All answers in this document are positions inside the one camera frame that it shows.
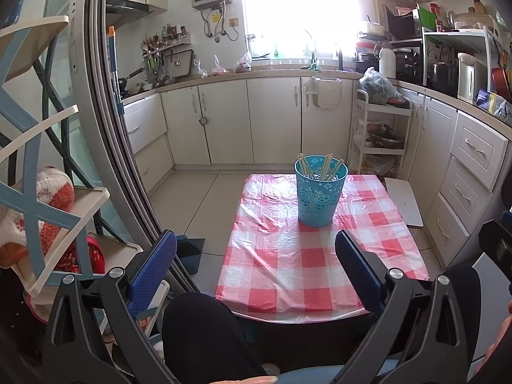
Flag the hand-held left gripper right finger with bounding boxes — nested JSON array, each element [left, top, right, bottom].
[[334, 229, 473, 384]]

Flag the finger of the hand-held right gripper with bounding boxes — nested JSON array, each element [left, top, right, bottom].
[[478, 207, 512, 273]]

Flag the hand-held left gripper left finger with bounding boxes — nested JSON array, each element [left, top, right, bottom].
[[40, 230, 179, 384]]

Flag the blue perforated plastic bucket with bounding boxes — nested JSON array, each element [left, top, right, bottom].
[[294, 154, 350, 227]]

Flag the bunch of bamboo chopsticks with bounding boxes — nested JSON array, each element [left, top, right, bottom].
[[298, 152, 346, 181]]

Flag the person's right hand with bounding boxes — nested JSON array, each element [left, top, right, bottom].
[[485, 299, 512, 365]]

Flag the person's left hand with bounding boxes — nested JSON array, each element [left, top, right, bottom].
[[208, 363, 281, 384]]

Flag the dark blue dustpan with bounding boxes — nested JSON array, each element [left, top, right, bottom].
[[175, 235, 206, 276]]

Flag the red white checked tablecloth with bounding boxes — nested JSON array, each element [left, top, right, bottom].
[[215, 173, 431, 315]]

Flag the red patterned plush slipper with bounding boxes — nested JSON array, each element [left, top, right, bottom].
[[60, 235, 107, 276]]

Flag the white low table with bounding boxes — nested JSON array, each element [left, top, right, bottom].
[[228, 307, 373, 325]]

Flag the white cabinet with small drawers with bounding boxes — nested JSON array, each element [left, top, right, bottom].
[[400, 84, 512, 265]]

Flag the person's left leg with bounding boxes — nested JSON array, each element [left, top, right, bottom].
[[161, 291, 269, 384]]

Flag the white flat board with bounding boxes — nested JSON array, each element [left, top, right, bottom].
[[383, 178, 425, 228]]

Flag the blue chair cushion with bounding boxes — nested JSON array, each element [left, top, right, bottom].
[[276, 357, 401, 384]]

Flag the orange white plush slipper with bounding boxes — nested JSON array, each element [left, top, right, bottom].
[[0, 208, 45, 268], [36, 165, 76, 225]]

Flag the white red plush slipper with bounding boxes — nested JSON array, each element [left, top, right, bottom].
[[24, 286, 55, 323]]

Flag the dark cooking pot with lid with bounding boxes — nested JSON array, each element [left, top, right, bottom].
[[364, 125, 406, 149]]

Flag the white cabinet with wide drawers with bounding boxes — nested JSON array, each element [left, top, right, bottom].
[[122, 93, 175, 197]]

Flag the dark blue box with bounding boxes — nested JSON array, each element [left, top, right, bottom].
[[476, 90, 497, 111]]

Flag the white trolley cart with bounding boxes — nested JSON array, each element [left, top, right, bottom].
[[351, 87, 413, 179]]

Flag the red pan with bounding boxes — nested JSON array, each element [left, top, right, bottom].
[[491, 67, 512, 99]]

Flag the white electric water boiler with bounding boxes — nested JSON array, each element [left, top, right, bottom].
[[457, 52, 489, 103]]

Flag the white lower door cabinets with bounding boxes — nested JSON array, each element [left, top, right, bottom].
[[160, 75, 361, 169]]

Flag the black stock pot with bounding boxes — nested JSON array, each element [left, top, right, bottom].
[[428, 61, 459, 93]]

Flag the white hanging waste bin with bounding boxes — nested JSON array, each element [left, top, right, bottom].
[[301, 76, 343, 110]]

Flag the green filled plastic bag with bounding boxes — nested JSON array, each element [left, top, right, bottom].
[[358, 67, 403, 105]]

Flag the black frying pan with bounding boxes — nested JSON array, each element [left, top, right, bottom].
[[117, 67, 145, 91]]

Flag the black countertop appliance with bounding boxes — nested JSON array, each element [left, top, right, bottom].
[[394, 47, 425, 85]]

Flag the white thermos jug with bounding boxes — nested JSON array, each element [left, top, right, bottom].
[[378, 44, 398, 79]]

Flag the white countertop shelf rack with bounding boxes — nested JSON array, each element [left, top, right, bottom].
[[421, 27, 501, 93]]

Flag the beige kitchen countertop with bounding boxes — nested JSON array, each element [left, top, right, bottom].
[[122, 65, 512, 129]]

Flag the green cutting board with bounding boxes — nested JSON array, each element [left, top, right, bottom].
[[418, 5, 435, 33]]

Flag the black microwave oven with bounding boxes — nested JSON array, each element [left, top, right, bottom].
[[386, 5, 423, 41]]

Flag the range hood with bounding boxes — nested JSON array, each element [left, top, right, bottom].
[[105, 0, 150, 29]]

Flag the bright kitchen window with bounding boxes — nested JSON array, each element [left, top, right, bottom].
[[240, 0, 385, 59]]

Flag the white blue shelf rack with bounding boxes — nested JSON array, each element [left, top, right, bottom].
[[0, 15, 169, 341]]

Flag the grey sliding door frame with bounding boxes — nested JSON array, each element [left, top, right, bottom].
[[70, 0, 201, 293]]

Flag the mop with orange blue handle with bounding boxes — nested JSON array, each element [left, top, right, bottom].
[[107, 26, 123, 107]]

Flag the wall rack with kitchen utensils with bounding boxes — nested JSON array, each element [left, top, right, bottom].
[[140, 24, 195, 85]]

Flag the water heater hoses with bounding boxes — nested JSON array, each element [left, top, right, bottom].
[[200, 2, 241, 45]]

